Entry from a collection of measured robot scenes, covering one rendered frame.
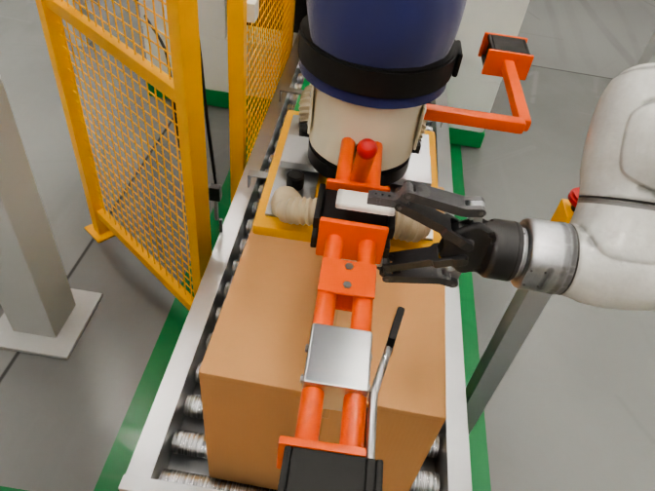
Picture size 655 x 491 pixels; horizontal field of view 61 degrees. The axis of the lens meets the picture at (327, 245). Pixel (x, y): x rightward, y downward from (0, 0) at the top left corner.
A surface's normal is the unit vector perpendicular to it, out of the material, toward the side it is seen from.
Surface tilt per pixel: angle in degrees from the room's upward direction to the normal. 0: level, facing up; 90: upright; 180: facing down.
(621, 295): 84
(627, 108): 58
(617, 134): 66
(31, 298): 90
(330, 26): 84
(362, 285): 0
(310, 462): 0
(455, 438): 0
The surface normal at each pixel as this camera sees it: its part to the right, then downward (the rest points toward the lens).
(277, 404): -0.15, 0.68
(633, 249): -0.04, 0.00
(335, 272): 0.11, -0.71
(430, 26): 0.37, 0.56
